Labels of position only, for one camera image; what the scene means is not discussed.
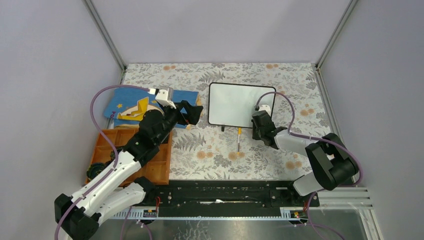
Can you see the black framed whiteboard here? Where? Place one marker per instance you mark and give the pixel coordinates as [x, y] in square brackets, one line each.
[232, 105]

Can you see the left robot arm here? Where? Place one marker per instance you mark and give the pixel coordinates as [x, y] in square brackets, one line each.
[82, 213]

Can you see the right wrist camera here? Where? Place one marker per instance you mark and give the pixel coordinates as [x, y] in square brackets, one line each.
[263, 107]

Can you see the blue pikachu cloth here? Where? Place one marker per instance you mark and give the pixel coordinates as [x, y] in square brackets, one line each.
[128, 105]

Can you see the dark round object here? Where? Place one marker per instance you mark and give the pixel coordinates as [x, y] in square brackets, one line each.
[95, 169]

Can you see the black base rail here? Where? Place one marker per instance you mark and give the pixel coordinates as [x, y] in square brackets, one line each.
[225, 198]

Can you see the wooden compartment tray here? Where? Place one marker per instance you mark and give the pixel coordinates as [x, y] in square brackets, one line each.
[157, 170]

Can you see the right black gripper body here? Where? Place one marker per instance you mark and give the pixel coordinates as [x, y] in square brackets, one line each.
[256, 132]

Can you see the floral table mat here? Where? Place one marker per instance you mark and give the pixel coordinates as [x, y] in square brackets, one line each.
[205, 152]

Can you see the white marker pen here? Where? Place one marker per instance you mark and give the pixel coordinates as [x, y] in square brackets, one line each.
[238, 146]

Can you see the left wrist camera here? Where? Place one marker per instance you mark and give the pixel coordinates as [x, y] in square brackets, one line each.
[163, 96]

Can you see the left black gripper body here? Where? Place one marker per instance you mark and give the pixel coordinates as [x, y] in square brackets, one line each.
[170, 118]

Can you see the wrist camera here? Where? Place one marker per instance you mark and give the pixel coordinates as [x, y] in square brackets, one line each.
[263, 107]
[163, 96]

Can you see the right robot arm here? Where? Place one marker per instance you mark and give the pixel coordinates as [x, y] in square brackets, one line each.
[331, 164]

